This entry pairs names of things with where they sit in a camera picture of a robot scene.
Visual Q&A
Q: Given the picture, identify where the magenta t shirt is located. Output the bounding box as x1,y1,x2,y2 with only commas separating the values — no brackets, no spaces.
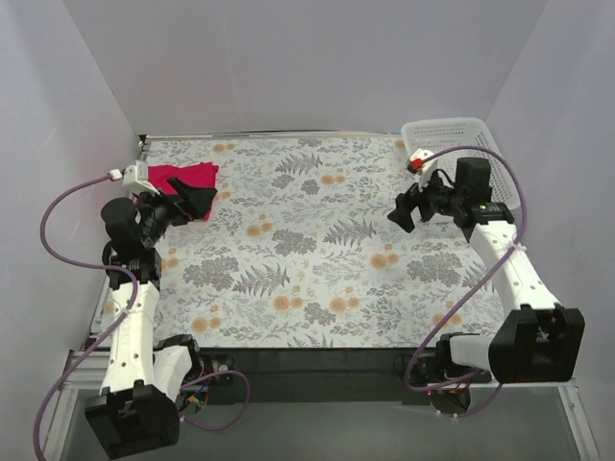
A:
148,162,219,197

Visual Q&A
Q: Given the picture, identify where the white plastic basket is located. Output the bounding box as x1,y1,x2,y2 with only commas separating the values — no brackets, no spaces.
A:
401,117,520,210

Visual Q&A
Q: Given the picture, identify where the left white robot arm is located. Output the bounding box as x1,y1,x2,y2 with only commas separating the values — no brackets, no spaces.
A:
85,178,217,460

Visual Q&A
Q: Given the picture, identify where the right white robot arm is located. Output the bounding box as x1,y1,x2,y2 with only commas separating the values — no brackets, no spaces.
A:
388,149,585,384

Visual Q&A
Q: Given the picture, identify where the floral patterned table mat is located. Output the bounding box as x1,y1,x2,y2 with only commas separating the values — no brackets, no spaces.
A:
146,137,504,349

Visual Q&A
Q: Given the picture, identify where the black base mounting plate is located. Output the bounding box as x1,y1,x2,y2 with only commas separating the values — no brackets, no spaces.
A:
200,348,433,406

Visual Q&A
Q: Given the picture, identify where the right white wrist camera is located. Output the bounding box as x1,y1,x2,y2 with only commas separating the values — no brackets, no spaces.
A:
406,148,437,190

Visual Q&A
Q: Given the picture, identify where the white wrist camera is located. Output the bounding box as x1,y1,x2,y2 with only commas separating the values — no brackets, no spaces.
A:
109,159,160,196
406,148,437,190

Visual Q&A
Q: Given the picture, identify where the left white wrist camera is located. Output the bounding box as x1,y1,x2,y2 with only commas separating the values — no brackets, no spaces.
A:
109,159,160,196

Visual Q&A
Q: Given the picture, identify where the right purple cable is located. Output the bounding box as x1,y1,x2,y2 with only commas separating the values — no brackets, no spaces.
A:
403,146,528,418

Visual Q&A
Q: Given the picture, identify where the purple cable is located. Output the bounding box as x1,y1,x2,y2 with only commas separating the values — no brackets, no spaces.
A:
32,169,252,461
403,146,528,418

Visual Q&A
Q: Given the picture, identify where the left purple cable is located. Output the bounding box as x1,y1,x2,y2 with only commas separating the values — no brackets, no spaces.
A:
32,169,252,461

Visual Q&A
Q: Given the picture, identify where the aluminium frame rail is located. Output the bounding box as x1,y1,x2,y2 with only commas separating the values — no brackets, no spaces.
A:
37,349,602,461

